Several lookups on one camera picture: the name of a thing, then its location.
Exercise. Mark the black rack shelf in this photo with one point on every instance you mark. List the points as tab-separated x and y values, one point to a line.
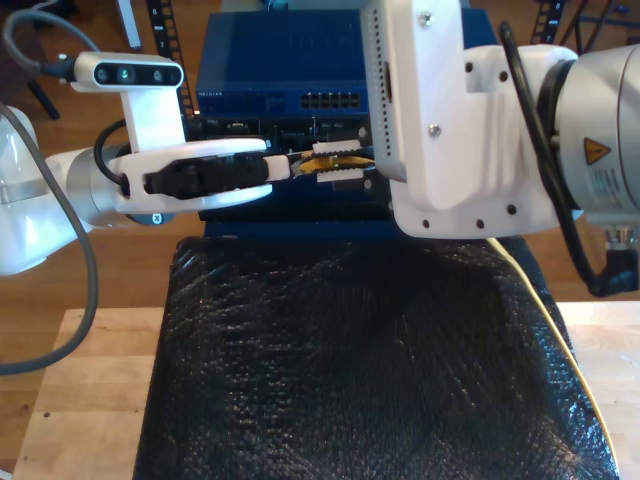
325	200

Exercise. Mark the black rack server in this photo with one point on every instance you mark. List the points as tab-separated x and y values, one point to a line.
240	127

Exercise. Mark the dark brown chair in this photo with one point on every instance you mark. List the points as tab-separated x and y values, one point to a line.
45	100

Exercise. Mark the white table leg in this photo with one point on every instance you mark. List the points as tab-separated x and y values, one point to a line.
131	25

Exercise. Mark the dark metal chair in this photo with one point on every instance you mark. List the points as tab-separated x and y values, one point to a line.
615	21

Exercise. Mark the black bubble mat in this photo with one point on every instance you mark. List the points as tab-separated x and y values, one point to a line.
350	375

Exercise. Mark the blue rack base plate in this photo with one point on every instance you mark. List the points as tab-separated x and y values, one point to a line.
300	230

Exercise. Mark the blue network switch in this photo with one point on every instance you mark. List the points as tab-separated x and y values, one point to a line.
280	50

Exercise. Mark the black rack post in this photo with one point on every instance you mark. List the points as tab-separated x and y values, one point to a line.
545	20
162	25

